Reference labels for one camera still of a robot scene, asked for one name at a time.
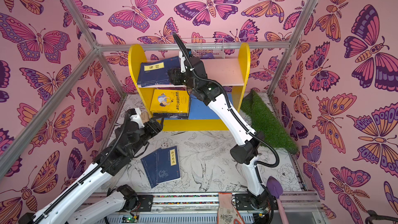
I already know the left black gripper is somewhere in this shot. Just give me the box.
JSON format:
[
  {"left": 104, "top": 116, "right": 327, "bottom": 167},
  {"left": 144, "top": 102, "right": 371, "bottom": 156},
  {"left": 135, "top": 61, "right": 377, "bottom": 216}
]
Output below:
[{"left": 124, "top": 114, "right": 162, "bottom": 159}]

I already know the dark blue thread-bound book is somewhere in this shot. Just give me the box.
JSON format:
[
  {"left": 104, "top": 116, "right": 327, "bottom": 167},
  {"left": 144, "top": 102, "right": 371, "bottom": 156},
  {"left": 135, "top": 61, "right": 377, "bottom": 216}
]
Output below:
[{"left": 141, "top": 146, "right": 181, "bottom": 188}]

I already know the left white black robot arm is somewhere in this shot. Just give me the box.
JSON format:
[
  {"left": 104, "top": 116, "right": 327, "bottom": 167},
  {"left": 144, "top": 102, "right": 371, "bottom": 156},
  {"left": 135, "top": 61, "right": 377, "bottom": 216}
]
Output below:
[{"left": 18, "top": 108, "right": 163, "bottom": 224}]

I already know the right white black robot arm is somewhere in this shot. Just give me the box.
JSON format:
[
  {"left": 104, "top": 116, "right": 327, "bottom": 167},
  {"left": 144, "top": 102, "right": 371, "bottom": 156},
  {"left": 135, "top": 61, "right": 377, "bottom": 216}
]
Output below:
[{"left": 168, "top": 54, "right": 280, "bottom": 212}]

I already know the beige work glove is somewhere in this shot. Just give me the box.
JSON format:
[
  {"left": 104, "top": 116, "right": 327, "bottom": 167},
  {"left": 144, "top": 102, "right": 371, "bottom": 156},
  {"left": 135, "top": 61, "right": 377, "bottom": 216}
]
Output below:
[{"left": 140, "top": 112, "right": 150, "bottom": 124}]

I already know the yellow pink blue bookshelf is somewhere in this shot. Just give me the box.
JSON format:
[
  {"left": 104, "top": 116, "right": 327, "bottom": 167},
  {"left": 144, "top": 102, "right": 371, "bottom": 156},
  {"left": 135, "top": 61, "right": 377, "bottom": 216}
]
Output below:
[{"left": 128, "top": 44, "right": 250, "bottom": 131}]

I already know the green circuit board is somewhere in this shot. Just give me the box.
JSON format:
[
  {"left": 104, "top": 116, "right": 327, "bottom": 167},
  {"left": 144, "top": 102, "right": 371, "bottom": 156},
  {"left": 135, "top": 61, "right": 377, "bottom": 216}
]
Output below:
[{"left": 121, "top": 215, "right": 140, "bottom": 224}]

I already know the green artificial grass mat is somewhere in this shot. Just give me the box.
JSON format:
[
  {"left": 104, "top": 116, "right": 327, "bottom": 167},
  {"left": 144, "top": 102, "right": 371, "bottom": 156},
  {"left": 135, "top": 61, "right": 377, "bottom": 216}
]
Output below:
[{"left": 240, "top": 90, "right": 298, "bottom": 154}]

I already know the patterned red white glove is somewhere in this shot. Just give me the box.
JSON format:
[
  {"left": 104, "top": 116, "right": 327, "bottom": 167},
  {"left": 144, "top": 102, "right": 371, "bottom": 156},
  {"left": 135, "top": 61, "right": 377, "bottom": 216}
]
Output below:
[{"left": 217, "top": 192, "right": 245, "bottom": 224}]

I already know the purple spatula head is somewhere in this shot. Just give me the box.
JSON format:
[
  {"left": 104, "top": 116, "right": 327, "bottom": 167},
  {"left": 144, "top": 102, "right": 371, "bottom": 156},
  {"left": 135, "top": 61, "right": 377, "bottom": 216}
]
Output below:
[{"left": 266, "top": 176, "right": 284, "bottom": 199}]

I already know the white wire basket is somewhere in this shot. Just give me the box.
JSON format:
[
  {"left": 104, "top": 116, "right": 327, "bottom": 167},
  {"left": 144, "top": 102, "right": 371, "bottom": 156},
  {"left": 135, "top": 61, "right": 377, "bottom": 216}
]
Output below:
[{"left": 182, "top": 36, "right": 225, "bottom": 59}]

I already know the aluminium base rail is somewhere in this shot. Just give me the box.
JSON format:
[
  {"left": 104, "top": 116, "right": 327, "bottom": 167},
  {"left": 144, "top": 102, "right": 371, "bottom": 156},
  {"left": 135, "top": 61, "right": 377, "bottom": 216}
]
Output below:
[{"left": 96, "top": 191, "right": 329, "bottom": 224}]

